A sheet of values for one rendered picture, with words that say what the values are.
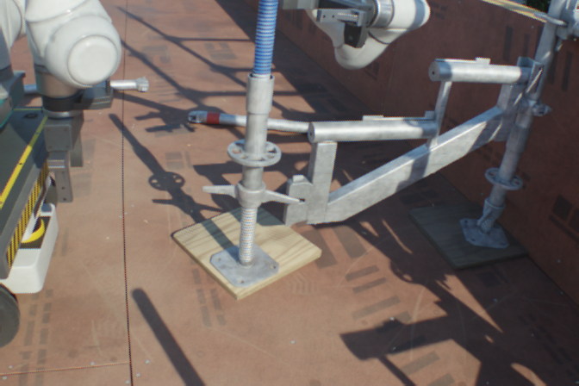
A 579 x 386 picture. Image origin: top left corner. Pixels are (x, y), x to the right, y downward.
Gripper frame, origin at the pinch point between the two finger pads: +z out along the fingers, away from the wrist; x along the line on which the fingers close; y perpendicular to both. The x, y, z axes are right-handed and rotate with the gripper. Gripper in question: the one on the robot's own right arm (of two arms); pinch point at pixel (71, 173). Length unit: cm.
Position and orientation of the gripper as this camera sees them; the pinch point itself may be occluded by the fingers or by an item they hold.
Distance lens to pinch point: 98.2
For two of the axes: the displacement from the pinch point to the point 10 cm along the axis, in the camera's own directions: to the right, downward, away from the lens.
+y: -9.7, 0.1, -2.6
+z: -1.2, 8.7, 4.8
